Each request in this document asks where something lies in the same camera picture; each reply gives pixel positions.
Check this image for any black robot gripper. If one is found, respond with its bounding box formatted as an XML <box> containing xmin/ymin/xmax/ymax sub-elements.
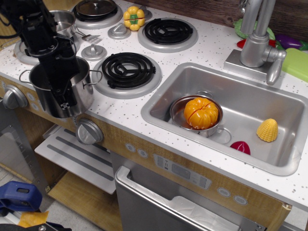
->
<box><xmin>7</xmin><ymin>0</ymin><xmax>79</xmax><ymax>110</ymax></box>

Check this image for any tall steel pot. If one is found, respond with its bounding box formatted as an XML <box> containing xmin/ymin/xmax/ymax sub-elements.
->
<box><xmin>29</xmin><ymin>57</ymin><xmax>101</xmax><ymax>118</ymax></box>

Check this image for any silver stove top knob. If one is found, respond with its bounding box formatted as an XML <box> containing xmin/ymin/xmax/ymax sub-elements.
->
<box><xmin>140</xmin><ymin>5</ymin><xmax>153</xmax><ymax>21</ymax></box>
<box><xmin>81</xmin><ymin>44</ymin><xmax>107</xmax><ymax>61</ymax></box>
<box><xmin>108</xmin><ymin>23</ymin><xmax>131</xmax><ymax>40</ymax></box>

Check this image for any front left stove burner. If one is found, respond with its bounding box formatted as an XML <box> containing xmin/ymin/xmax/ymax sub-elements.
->
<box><xmin>14</xmin><ymin>33</ymin><xmax>80</xmax><ymax>65</ymax></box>

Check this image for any back left stove burner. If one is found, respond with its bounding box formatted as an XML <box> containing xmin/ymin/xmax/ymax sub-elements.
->
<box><xmin>71</xmin><ymin>4</ymin><xmax>123</xmax><ymax>30</ymax></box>

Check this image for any dark pot lid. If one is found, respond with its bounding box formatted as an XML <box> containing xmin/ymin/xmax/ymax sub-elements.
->
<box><xmin>76</xmin><ymin>0</ymin><xmax>116</xmax><ymax>16</ymax></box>

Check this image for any small steel pot in sink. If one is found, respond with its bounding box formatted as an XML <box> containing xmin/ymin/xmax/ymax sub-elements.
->
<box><xmin>169</xmin><ymin>91</ymin><xmax>223</xmax><ymax>137</ymax></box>

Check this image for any back right stove burner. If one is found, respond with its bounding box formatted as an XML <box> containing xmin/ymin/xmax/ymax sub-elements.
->
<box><xmin>138</xmin><ymin>18</ymin><xmax>198</xmax><ymax>53</ymax></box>

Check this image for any right silver oven knob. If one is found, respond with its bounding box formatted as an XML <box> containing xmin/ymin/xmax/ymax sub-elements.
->
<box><xmin>76</xmin><ymin>118</ymin><xmax>104</xmax><ymax>145</ymax></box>

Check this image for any silver oven knob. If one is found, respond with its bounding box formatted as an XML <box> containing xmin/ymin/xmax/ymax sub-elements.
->
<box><xmin>3</xmin><ymin>85</ymin><xmax>28</xmax><ymax>109</ymax></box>
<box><xmin>76</xmin><ymin>118</ymin><xmax>104</xmax><ymax>145</ymax></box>

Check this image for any left silver oven knob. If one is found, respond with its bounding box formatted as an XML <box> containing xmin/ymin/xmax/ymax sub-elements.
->
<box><xmin>3</xmin><ymin>85</ymin><xmax>28</xmax><ymax>109</ymax></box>

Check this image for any metal spatula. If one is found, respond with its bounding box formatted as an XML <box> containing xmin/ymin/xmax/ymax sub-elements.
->
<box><xmin>76</xmin><ymin>28</ymin><xmax>101</xmax><ymax>43</ymax></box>

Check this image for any white oven rack shelf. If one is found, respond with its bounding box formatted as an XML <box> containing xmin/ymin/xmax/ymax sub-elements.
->
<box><xmin>35</xmin><ymin>126</ymin><xmax>116</xmax><ymax>194</ymax></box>

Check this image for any open oven door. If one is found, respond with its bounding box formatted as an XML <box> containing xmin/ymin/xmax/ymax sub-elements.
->
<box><xmin>0</xmin><ymin>100</ymin><xmax>55</xmax><ymax>212</ymax></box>

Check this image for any yellow toy bell pepper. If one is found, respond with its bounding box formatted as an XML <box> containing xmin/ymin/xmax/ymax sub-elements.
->
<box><xmin>123</xmin><ymin>6</ymin><xmax>145</xmax><ymax>31</ymax></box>

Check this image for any blue clamp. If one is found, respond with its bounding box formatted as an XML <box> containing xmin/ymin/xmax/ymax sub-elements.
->
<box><xmin>0</xmin><ymin>181</ymin><xmax>43</xmax><ymax>212</ymax></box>

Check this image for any silver dishwasher door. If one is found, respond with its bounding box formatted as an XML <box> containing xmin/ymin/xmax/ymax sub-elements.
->
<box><xmin>115</xmin><ymin>166</ymin><xmax>266</xmax><ymax>231</ymax></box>

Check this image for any yellow cloth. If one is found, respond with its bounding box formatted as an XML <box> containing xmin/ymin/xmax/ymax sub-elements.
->
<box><xmin>18</xmin><ymin>211</ymin><xmax>49</xmax><ymax>228</ymax></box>

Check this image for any orange toy pumpkin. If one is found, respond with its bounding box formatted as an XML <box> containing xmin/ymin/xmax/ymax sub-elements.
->
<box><xmin>183</xmin><ymin>97</ymin><xmax>219</xmax><ymax>130</ymax></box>

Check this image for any red toy fruit piece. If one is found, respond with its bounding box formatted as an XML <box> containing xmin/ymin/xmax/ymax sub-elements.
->
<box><xmin>230</xmin><ymin>141</ymin><xmax>251</xmax><ymax>155</ymax></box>

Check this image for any green toy lettuce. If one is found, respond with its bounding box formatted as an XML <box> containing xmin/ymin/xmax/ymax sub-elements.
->
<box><xmin>233</xmin><ymin>19</ymin><xmax>276</xmax><ymax>40</ymax></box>

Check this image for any silver faucet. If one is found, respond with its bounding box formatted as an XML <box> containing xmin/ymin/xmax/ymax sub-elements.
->
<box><xmin>223</xmin><ymin>0</ymin><xmax>286</xmax><ymax>86</ymax></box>

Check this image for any yellow toy corn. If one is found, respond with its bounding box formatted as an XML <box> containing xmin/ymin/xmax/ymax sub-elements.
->
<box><xmin>256</xmin><ymin>118</ymin><xmax>278</xmax><ymax>142</ymax></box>

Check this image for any red toy chili pepper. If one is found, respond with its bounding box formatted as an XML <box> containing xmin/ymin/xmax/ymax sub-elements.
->
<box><xmin>237</xmin><ymin>39</ymin><xmax>276</xmax><ymax>48</ymax></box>

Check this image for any purple toy eggplant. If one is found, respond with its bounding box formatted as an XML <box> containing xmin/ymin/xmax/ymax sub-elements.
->
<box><xmin>275</xmin><ymin>34</ymin><xmax>308</xmax><ymax>51</ymax></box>

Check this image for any steel saucepan with handle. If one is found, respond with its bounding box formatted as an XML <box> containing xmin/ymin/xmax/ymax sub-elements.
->
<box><xmin>0</xmin><ymin>10</ymin><xmax>77</xmax><ymax>49</ymax></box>

